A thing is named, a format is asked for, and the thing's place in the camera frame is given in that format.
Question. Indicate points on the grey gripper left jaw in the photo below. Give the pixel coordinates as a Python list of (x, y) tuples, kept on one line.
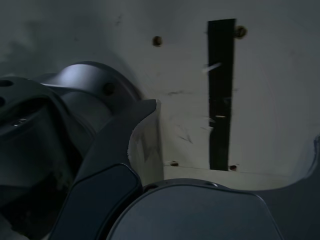
[(105, 155)]

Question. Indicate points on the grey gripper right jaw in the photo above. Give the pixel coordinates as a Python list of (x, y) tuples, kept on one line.
[(200, 215)]

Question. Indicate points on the black tape strip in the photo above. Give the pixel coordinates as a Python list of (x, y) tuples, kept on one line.
[(221, 100)]

